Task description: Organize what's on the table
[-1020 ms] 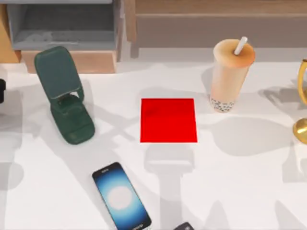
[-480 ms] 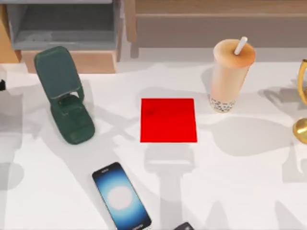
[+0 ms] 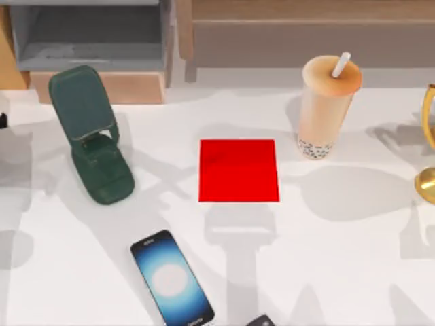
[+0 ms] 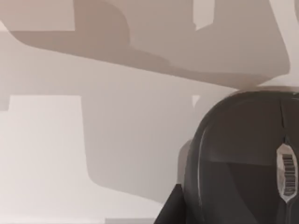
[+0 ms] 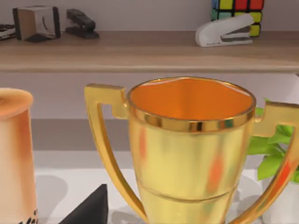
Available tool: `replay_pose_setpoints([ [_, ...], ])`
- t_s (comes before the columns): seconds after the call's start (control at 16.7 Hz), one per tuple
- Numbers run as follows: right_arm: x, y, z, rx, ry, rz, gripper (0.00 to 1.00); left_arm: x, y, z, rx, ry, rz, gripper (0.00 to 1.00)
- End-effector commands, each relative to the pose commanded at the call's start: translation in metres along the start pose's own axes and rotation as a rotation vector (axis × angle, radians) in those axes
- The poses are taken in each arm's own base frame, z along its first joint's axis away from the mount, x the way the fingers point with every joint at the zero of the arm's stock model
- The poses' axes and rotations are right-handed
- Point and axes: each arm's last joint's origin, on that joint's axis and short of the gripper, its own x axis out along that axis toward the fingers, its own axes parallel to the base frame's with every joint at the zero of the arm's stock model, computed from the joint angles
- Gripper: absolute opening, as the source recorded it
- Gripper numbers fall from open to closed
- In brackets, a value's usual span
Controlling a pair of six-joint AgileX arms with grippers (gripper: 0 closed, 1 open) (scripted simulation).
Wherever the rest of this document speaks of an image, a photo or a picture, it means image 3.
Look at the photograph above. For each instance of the flat red square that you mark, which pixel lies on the flat red square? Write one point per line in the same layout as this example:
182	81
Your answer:
238	169

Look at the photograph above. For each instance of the pale wooden drawer front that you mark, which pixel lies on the pale wooden drawer front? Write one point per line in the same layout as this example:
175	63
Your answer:
136	86

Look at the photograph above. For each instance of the bubble tea cup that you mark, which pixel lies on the bubble tea cup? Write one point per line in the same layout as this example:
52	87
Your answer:
323	108

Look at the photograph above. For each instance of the black smartphone with blue screen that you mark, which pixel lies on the black smartphone with blue screen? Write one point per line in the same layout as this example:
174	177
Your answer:
171	278

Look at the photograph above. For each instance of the dark green phone stand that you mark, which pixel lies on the dark green phone stand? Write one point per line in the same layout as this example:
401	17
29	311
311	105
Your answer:
89	136

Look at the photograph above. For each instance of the white straw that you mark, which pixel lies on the white straw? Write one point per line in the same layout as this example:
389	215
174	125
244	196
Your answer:
341	64

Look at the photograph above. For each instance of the small dark grey object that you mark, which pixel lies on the small dark grey object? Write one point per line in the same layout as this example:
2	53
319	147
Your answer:
262	321

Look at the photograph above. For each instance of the gold trophy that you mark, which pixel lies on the gold trophy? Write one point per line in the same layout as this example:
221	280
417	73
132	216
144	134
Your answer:
429	136

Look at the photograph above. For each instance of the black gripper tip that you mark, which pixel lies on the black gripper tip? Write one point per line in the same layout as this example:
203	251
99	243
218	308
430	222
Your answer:
2	120

